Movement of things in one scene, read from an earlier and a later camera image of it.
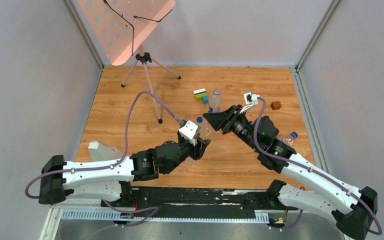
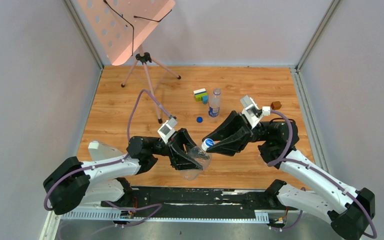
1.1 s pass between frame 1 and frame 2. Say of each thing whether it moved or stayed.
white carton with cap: stayed
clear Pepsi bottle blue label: stayed
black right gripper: moved
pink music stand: stayed
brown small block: stayed
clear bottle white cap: moved
